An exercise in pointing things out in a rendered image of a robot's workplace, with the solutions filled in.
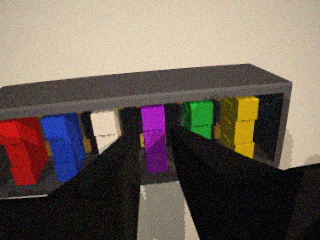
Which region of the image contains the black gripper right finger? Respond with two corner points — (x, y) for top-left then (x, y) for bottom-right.
(171, 125), (320, 240)

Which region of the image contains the green fuse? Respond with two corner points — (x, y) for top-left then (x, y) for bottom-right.
(183, 99), (213, 140)

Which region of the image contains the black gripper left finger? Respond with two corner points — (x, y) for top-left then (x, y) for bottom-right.
(0, 131), (141, 240)

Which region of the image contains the dark grey fuse block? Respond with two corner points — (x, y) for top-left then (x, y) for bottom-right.
(0, 63), (293, 199)

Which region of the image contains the white block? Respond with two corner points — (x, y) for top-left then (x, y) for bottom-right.
(91, 108), (121, 155)

